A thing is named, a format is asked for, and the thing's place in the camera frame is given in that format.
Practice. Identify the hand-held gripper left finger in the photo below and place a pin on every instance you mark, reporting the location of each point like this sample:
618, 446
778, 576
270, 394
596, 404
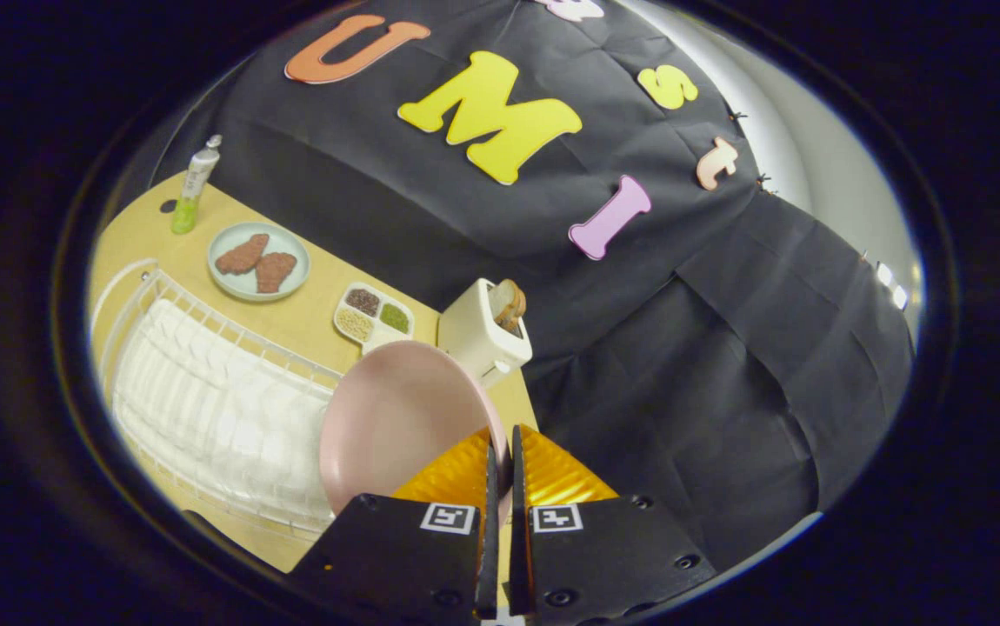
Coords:
404, 556

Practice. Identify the light teal plate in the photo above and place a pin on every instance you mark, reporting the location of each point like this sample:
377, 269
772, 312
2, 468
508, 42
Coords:
287, 239

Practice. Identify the green dish soap bottle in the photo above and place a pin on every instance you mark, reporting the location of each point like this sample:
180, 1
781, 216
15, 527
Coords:
191, 196

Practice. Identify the white divided spice dish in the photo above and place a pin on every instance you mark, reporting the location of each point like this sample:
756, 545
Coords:
374, 317

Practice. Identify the pink plate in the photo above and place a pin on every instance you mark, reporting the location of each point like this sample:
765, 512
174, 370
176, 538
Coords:
396, 417

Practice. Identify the black backdrop cloth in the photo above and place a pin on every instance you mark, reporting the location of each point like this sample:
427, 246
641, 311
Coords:
683, 348

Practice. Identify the brown meat piece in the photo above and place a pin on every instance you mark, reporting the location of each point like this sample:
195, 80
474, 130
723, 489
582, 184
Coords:
276, 271
242, 255

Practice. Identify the cream toaster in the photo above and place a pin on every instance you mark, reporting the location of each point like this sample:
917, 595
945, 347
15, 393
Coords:
474, 335

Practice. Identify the brown toast slice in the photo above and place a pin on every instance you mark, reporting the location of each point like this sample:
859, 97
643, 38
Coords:
510, 304

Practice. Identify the ceiling light panel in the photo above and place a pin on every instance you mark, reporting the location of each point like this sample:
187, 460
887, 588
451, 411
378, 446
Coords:
891, 285

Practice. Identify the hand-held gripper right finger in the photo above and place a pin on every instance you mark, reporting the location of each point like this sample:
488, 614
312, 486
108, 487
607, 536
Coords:
604, 548

